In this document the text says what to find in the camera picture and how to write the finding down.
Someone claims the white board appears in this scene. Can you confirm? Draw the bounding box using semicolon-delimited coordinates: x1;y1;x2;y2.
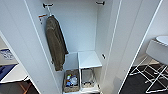
1;63;30;85

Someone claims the olive green jacket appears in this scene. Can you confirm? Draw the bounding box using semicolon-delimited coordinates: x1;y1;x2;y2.
44;15;70;72

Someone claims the white clothes hanger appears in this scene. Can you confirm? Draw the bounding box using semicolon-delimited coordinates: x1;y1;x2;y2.
46;5;57;20

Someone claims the round white table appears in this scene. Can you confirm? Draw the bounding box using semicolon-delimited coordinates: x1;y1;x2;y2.
155;34;168;47

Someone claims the small black wall peg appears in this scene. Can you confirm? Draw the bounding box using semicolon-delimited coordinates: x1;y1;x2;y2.
101;52;107;61

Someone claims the white wardrobe door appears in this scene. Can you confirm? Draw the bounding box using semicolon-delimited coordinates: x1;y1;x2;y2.
0;0;62;94
100;0;161;94

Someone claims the grey wire basket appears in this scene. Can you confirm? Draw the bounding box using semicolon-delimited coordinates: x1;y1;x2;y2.
80;67;97;89

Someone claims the orange metal frame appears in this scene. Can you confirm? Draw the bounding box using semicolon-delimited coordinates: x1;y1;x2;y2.
19;81;33;94

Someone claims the brown basket with bottles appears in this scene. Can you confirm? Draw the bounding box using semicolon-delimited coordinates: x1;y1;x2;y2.
62;68;81;94

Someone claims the blue tray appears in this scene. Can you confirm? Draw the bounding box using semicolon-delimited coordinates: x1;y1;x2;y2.
0;63;17;82

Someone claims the blue and white wall sticker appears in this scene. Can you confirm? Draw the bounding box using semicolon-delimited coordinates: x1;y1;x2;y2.
0;48;15;62

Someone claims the white inner shelf box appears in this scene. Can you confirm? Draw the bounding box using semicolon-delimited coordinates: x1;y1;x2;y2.
77;50;104;92

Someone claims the white wardrobe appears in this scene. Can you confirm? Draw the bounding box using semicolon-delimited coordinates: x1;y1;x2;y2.
23;0;161;94

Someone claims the orange and white warning label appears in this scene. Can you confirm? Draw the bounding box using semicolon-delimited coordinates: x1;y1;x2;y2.
37;13;48;25

